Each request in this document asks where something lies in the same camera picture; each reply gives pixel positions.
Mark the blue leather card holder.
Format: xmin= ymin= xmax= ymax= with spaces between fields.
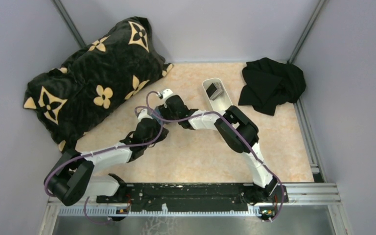
xmin=152 ymin=107 xmax=163 ymax=124

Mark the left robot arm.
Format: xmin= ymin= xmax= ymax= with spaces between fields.
xmin=44 ymin=118 xmax=169 ymax=206

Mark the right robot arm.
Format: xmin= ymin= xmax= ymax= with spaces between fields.
xmin=156 ymin=94 xmax=278 ymax=196

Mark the white oblong plastic bin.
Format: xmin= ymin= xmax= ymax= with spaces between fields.
xmin=202 ymin=77 xmax=233 ymax=111

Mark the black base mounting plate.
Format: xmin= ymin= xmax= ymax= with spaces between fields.
xmin=96 ymin=183 xmax=289 ymax=212

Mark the black flower-patterned pillow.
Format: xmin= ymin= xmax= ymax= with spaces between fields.
xmin=23 ymin=16 xmax=173 ymax=152

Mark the black cloth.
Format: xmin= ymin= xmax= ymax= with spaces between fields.
xmin=238 ymin=57 xmax=306 ymax=116

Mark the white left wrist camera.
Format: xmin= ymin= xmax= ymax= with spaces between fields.
xmin=138 ymin=108 xmax=153 ymax=121

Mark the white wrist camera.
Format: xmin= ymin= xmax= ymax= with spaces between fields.
xmin=160 ymin=89 xmax=174 ymax=100
xmin=138 ymin=108 xmax=153 ymax=121

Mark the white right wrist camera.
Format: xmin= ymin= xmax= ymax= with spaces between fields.
xmin=160 ymin=89 xmax=174 ymax=100

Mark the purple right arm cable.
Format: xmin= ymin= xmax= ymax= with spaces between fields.
xmin=145 ymin=91 xmax=286 ymax=223

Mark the aluminium front rail frame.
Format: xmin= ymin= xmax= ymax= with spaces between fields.
xmin=39 ymin=183 xmax=352 ymax=235

